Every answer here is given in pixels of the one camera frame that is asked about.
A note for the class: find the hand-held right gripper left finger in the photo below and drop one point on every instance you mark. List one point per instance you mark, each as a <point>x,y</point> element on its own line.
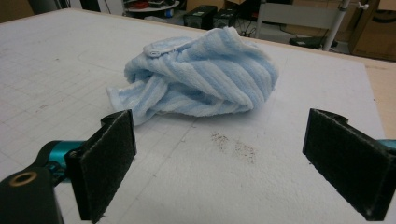
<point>102,161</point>

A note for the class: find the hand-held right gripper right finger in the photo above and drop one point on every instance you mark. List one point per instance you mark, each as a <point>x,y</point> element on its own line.
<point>348,161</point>

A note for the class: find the light blue striped towel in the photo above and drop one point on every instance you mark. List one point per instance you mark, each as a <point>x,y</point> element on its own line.
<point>202,77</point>

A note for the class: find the white foam mat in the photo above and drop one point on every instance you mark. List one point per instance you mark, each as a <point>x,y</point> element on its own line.
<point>62,77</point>

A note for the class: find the black flat device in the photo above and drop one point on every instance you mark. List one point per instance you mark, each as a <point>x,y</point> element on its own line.
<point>306,42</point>

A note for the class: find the brown cardboard box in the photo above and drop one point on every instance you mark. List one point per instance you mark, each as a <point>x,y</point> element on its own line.
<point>373,31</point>

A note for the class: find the round white table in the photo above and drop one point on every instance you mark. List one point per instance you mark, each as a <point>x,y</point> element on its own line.
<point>152,6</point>

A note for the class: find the black computer tower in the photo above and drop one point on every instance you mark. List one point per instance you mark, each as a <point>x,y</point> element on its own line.
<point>224,18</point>
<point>200,17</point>

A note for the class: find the flat cardboard box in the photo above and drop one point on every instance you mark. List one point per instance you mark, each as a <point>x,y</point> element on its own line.
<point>205,3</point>

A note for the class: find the white desk frame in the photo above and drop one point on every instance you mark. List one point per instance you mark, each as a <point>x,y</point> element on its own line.
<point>295,15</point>

